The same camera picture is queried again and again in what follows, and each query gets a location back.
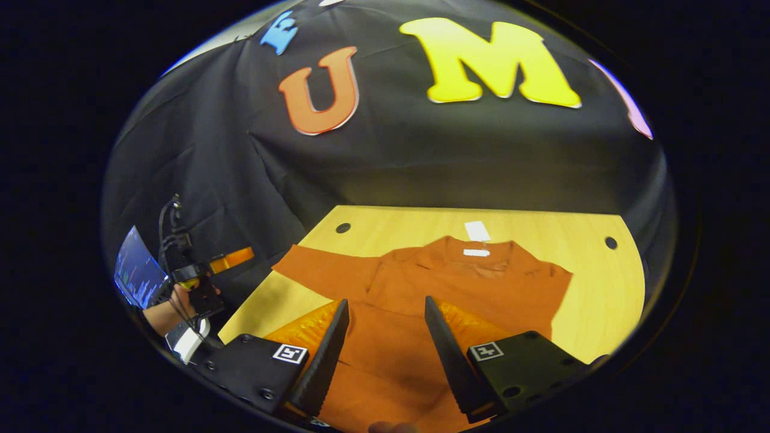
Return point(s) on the orange jacket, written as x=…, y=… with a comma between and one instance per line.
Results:
x=421, y=282

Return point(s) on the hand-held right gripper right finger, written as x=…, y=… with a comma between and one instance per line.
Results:
x=451, y=355

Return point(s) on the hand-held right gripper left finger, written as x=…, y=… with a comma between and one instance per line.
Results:
x=325, y=367

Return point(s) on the computer monitor screen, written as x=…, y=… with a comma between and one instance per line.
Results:
x=138, y=273

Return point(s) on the white paper hang tag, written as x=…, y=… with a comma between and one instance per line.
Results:
x=477, y=231

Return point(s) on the black backdrop cloth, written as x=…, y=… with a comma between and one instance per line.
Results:
x=451, y=156

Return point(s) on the white object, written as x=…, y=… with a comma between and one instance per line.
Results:
x=186, y=341

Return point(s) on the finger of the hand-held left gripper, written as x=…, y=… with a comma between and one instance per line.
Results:
x=231, y=260

